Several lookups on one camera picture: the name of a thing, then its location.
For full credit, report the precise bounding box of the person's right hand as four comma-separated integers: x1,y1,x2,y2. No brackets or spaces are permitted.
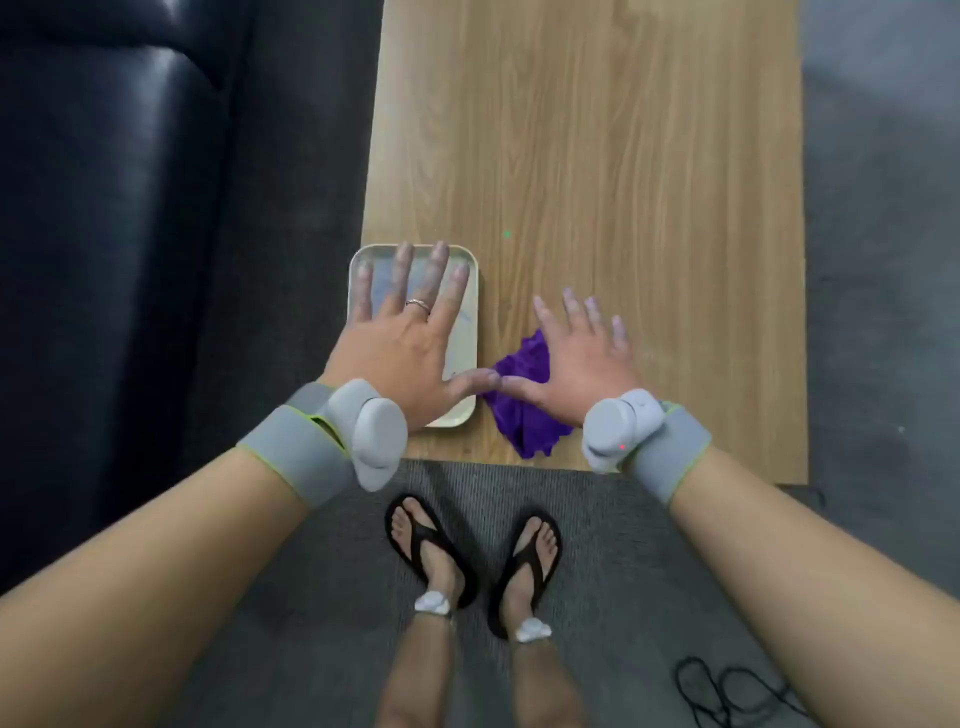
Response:
499,287,646,430

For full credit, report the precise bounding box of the person's left hand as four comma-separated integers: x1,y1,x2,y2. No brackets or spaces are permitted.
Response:
320,239,502,435

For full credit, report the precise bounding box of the purple cleaning cloth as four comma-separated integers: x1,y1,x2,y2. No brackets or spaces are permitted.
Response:
479,328,577,460

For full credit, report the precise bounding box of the person's left forearm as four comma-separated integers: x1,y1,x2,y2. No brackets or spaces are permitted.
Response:
0,448,310,728

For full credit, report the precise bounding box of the person's left leg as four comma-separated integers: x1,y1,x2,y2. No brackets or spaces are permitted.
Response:
374,500,466,728

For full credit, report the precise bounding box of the person's leg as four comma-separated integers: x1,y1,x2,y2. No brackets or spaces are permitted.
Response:
374,500,466,728
500,517,586,728

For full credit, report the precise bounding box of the person's right leg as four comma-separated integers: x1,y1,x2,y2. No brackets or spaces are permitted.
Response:
500,517,586,728

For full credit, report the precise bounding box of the white right wrist tracker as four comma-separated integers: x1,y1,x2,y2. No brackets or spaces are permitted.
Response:
581,388,667,475

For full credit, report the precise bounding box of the white wrist tracker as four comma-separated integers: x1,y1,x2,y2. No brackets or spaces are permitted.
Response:
581,388,667,475
323,378,410,494

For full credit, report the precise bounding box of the pale rectangular tray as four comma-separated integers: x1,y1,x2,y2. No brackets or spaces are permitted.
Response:
347,242,481,430

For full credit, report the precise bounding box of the white left wrist tracker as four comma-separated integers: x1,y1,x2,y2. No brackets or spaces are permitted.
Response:
323,378,410,494

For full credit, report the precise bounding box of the grey right wristband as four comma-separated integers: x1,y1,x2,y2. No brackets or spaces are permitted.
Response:
628,401,714,508

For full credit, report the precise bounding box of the grey wristband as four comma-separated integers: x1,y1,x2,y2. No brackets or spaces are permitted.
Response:
628,401,714,508
236,382,354,510

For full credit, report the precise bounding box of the grey left wristband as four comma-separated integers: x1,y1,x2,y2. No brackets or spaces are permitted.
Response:
236,382,354,510

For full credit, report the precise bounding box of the black flip-flop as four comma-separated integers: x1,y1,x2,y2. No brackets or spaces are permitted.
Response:
487,513,564,640
384,493,480,610

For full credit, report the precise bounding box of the dark leather sofa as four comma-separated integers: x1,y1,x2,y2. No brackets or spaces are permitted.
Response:
0,0,256,594

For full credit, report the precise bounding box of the black cable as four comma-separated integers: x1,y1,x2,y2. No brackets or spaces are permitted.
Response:
674,656,815,728

